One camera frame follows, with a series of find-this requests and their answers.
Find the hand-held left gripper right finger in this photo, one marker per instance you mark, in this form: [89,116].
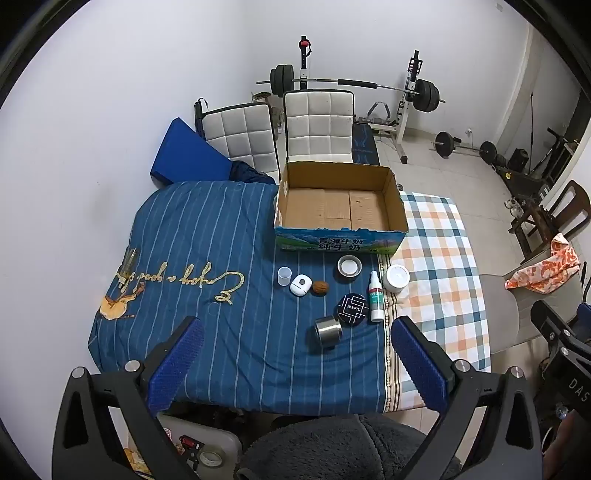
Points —
[418,360]

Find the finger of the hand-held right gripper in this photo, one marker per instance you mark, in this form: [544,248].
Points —
[551,321]

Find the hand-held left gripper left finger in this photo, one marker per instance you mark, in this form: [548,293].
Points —
[178,360]

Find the white spray bottle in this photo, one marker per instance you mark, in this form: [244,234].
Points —
[376,300]

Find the black round patterned compact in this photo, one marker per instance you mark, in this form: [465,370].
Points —
[353,308]

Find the white round jar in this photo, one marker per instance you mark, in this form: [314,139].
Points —
[397,278]

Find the stainless steel cylinder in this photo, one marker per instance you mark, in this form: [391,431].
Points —
[328,331]

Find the round metal tin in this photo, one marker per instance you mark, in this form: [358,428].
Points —
[348,267]

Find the brown walnut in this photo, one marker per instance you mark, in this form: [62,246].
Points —
[321,287]

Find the small translucent plastic cup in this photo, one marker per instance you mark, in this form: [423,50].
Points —
[284,278]

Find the white earbud case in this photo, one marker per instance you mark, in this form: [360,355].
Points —
[300,284]

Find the cardboard box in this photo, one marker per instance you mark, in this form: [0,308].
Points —
[332,207]

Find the person's right forearm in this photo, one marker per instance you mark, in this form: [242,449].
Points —
[575,447]

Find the grey chair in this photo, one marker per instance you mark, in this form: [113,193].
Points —
[517,314]

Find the orange patterned cloth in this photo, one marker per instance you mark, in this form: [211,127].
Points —
[549,270]

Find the plaid bed sheet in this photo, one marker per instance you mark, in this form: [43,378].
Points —
[438,277]

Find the grey plastic stool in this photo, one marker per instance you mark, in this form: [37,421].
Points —
[221,438]

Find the dark wooden chair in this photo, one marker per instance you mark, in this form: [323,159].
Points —
[545,221]

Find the clear tape roll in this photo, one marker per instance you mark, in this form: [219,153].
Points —
[210,459]

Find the dark grey fleece clothing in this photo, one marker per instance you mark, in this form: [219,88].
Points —
[332,447]

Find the blue striped blanket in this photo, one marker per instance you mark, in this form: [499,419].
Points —
[207,230]

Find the black weight plates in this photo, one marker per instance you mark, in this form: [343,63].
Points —
[515,160]

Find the black exercise machine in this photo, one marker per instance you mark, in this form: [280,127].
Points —
[554,152]

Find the thin black bar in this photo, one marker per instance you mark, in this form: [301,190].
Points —
[533,124]

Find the dark blue cloth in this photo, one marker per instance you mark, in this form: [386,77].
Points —
[249,173]

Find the short barbell with black plates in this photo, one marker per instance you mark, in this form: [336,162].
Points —
[444,144]

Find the blue foam mat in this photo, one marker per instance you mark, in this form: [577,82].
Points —
[184,152]

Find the black weight bench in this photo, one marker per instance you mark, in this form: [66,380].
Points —
[364,145]

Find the white quilted chair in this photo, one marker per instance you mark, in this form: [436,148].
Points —
[318,124]
[235,134]

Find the white squat rack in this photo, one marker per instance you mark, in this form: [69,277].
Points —
[408,115]

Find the long barbell with black plates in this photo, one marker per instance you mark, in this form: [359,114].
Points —
[281,81]

